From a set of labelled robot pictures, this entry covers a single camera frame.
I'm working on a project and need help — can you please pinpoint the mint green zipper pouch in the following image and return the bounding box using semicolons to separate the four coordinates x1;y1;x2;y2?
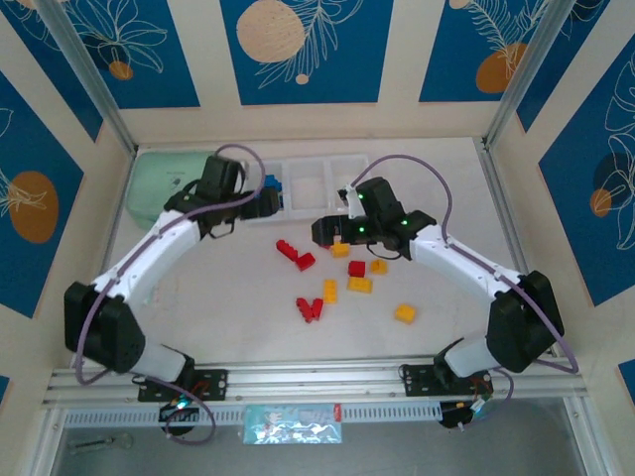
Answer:
123;151;212;232

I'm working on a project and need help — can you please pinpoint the printed plastic packet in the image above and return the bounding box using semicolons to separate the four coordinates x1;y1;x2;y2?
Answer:
242;404;343;445

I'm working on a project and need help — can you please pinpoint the black electronics hub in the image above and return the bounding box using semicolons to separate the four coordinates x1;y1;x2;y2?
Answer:
440;400;490;430
158;396;200;423

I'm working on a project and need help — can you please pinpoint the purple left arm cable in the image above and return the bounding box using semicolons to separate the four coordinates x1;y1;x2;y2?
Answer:
72;143;267;445

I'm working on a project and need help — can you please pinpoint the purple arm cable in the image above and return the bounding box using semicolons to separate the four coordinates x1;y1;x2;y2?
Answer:
352;154;580;430
72;143;267;445

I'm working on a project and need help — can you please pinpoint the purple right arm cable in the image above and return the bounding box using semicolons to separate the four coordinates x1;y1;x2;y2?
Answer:
352;154;580;430

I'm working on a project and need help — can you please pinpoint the aluminium side rail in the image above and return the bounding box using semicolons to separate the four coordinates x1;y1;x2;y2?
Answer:
473;138;557;356

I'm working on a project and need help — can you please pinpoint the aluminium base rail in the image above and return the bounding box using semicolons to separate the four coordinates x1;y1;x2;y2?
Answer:
42;355;586;407

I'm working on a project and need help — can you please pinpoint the aluminium frame post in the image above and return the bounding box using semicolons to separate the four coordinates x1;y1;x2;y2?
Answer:
483;0;570;150
37;0;139;155

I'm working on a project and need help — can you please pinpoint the white slotted cable duct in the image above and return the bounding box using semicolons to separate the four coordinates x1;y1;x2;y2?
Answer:
63;402;443;427

